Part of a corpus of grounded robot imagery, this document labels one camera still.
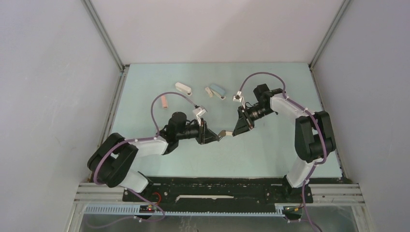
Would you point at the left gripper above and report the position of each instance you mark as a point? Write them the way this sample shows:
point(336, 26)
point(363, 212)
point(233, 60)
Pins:
point(204, 135)

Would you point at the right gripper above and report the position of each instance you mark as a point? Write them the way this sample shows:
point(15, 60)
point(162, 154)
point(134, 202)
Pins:
point(245, 122)

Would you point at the beige stapler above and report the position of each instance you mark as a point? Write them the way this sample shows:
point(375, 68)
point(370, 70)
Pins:
point(224, 133)

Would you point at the white stapler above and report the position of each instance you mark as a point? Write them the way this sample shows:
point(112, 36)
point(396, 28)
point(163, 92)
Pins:
point(183, 88)

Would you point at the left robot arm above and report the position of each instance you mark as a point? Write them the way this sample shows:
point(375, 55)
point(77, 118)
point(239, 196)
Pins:
point(114, 162)

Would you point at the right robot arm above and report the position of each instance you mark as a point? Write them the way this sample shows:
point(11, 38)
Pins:
point(313, 137)

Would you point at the blue stapler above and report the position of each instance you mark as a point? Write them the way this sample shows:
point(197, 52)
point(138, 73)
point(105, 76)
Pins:
point(218, 91)

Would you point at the small cream stapler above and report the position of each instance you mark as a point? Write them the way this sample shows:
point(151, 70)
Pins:
point(209, 92)

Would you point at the pink stapler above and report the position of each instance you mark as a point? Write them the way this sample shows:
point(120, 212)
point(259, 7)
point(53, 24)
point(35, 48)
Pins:
point(164, 102)

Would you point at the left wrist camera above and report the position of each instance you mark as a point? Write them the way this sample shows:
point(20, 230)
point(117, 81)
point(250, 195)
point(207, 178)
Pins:
point(198, 112)

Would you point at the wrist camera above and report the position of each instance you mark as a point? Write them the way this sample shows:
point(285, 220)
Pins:
point(239, 98)
point(198, 112)

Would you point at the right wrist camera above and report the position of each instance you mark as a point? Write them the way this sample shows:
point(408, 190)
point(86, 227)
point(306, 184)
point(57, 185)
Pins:
point(239, 98)

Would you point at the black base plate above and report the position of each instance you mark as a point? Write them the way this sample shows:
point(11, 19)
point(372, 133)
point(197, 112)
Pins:
point(232, 195)

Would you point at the blue cable duct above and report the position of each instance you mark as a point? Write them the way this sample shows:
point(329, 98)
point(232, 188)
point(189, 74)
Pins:
point(135, 210)

